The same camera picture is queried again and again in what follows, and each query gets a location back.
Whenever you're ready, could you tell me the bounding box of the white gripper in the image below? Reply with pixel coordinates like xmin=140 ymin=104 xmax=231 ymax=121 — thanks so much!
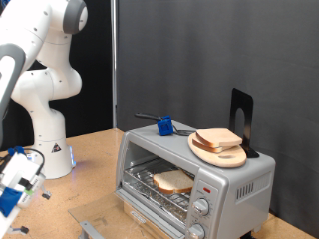
xmin=0 ymin=152 xmax=53 ymax=237

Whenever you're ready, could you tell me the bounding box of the glass oven door with handle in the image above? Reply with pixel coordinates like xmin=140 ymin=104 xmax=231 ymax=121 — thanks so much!
xmin=68 ymin=188 xmax=187 ymax=239

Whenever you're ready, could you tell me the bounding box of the white bread slice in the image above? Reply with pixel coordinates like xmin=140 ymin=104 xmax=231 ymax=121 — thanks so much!
xmin=191 ymin=138 xmax=232 ymax=154
xmin=195 ymin=127 xmax=244 ymax=149
xmin=152 ymin=169 xmax=195 ymax=195

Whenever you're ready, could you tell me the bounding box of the metal fork with blue block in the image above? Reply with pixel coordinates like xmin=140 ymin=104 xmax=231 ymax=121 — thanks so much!
xmin=134 ymin=111 xmax=195 ymax=136

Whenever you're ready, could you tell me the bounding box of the wooden block under oven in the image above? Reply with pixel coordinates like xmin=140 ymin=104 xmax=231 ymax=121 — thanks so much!
xmin=123 ymin=202 xmax=173 ymax=239

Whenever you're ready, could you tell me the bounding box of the silver oven knob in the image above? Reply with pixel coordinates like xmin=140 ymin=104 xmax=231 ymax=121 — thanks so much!
xmin=192 ymin=198 xmax=211 ymax=217
xmin=186 ymin=223 xmax=207 ymax=239

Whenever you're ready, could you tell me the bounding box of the silver toaster oven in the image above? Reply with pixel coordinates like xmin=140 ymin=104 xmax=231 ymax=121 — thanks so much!
xmin=114 ymin=119 xmax=277 ymax=239

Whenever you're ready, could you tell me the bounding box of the metal pole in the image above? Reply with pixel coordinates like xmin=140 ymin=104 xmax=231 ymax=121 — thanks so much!
xmin=110 ymin=0 xmax=120 ymax=129

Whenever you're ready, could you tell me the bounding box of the round wooden cutting board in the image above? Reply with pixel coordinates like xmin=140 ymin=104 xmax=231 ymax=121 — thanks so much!
xmin=187 ymin=131 xmax=248 ymax=169

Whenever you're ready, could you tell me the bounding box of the black metal bookend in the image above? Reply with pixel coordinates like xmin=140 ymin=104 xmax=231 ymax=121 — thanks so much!
xmin=228 ymin=87 xmax=261 ymax=159

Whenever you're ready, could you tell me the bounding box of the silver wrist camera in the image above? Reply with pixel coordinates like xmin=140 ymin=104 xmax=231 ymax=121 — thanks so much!
xmin=16 ymin=172 xmax=47 ymax=209

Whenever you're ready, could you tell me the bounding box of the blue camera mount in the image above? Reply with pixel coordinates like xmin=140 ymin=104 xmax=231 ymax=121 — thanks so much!
xmin=0 ymin=186 xmax=24 ymax=219

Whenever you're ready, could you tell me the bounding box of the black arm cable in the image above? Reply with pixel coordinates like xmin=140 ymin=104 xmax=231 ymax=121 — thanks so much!
xmin=0 ymin=147 xmax=46 ymax=177

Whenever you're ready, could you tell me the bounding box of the blue cable clip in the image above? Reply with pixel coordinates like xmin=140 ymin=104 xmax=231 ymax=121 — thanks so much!
xmin=7 ymin=145 xmax=27 ymax=157

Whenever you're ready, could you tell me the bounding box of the wire oven rack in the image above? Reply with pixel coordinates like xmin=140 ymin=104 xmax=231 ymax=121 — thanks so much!
xmin=123 ymin=157 xmax=196 ymax=224

